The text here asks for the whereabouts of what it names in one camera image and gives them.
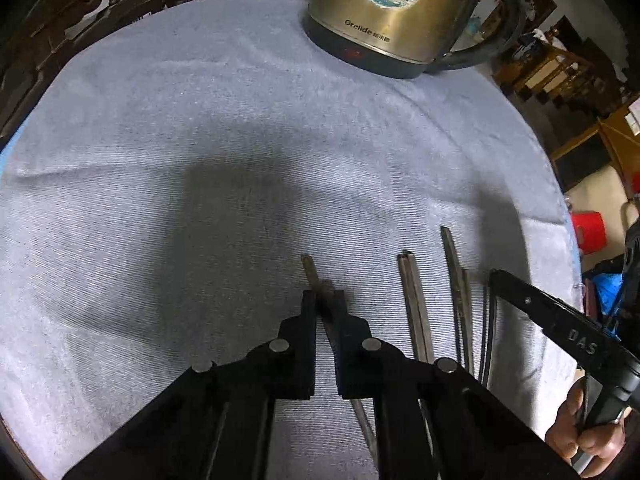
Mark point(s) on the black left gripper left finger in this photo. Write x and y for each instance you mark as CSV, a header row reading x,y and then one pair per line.
x,y
214,424

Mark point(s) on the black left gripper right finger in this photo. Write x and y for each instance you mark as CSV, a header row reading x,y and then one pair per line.
x,y
434,421

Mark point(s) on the dark wooden chopstick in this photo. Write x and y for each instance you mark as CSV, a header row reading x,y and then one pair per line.
x,y
325,289

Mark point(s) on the right hand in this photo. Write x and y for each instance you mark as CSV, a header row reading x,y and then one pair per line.
x,y
603,443

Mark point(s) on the red plastic stool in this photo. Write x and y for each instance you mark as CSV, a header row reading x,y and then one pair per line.
x,y
590,232

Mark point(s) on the grey table cloth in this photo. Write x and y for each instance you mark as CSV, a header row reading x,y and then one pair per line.
x,y
157,201

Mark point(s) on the brass electric kettle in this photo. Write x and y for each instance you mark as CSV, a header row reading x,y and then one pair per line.
x,y
405,38

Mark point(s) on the carved wooden sideboard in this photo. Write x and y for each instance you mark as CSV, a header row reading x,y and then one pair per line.
x,y
38,38

